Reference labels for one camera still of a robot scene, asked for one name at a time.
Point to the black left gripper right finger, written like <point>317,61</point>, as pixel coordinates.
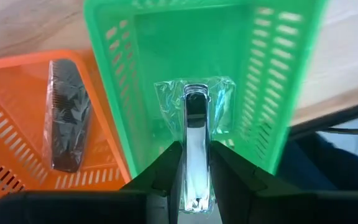
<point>232,177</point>

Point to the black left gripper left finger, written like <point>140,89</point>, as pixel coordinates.
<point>163,180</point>

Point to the silver nail clipper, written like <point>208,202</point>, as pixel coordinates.
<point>196,140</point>

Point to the black comb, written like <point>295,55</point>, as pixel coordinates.
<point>68,124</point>

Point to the person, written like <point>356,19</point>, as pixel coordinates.
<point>322,165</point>

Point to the green plastic basket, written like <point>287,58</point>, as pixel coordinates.
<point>182,40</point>

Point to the orange plastic basket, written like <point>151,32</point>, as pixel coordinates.
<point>20,81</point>

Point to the black table frame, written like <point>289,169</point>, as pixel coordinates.
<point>331,116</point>

